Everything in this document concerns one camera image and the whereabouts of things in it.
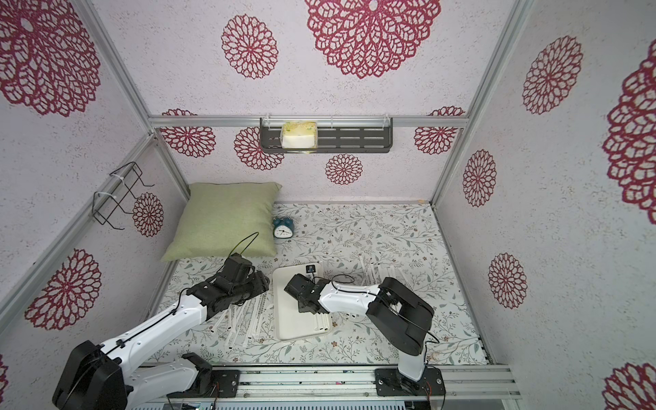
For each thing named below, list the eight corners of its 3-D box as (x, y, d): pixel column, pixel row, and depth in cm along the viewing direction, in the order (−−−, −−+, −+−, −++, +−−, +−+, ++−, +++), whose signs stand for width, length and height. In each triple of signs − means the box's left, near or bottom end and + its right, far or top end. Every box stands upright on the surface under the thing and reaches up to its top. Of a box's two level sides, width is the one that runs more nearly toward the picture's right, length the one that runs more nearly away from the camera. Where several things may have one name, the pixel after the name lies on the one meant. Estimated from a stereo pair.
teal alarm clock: (275, 240, 110) (271, 226, 103) (276, 231, 113) (273, 218, 106) (293, 240, 110) (290, 226, 103) (293, 231, 113) (291, 218, 106)
